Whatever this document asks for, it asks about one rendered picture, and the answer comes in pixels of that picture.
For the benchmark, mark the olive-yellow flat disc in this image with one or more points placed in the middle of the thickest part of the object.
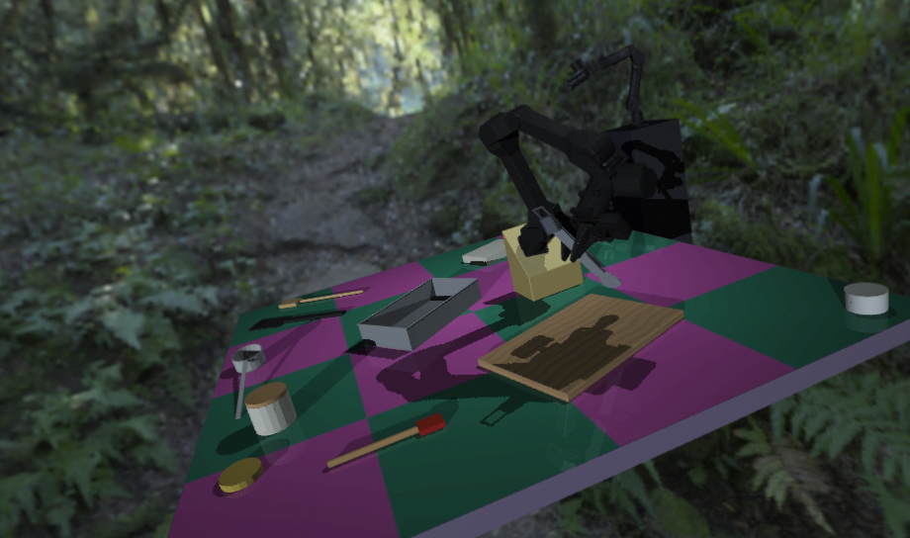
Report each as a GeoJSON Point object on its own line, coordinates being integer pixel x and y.
{"type": "Point", "coordinates": [240, 475]}

